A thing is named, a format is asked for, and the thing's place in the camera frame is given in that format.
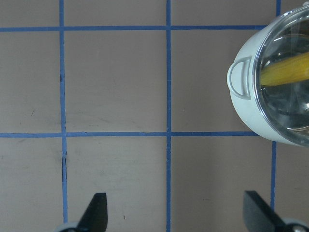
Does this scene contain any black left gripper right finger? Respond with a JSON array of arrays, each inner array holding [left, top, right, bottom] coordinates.
[[243, 190, 286, 232]]

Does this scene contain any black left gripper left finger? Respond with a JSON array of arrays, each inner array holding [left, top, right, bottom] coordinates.
[[76, 193, 107, 232]]

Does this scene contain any glass pot lid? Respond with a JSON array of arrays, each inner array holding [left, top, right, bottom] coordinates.
[[254, 5, 309, 146]]

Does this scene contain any yellow corn cob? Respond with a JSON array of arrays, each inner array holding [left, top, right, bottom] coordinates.
[[260, 52, 309, 86]]

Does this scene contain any pale green cooking pot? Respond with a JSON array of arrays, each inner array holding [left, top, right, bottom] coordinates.
[[227, 4, 309, 147]]

